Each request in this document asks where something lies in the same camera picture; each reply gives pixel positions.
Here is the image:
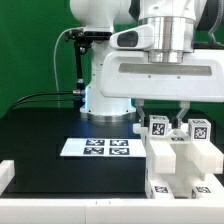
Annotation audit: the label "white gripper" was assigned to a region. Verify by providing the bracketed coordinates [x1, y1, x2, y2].
[99, 50, 224, 129]

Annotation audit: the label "small white tagged cube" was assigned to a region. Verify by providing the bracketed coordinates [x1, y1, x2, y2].
[149, 115, 169, 138]

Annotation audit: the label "white X-frame chair legs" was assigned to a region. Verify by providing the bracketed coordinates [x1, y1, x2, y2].
[133, 123, 223, 182]

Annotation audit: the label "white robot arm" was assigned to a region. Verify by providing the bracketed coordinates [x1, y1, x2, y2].
[70, 0, 224, 121]

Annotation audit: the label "white left fence bar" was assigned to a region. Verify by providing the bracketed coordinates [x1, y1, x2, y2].
[0, 160, 15, 196]

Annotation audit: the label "white front fence bar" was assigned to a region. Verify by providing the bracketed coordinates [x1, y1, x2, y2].
[0, 199, 224, 224]

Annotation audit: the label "white flat tagged base plate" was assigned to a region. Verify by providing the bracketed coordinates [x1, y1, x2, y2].
[60, 138, 146, 158]

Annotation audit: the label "black camera on stand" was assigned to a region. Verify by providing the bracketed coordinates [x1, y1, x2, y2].
[65, 27, 112, 106]

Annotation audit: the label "grey white cable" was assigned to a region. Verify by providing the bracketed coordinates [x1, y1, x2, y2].
[53, 27, 81, 109]

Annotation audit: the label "black cables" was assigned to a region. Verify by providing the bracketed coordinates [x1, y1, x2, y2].
[8, 89, 86, 113]

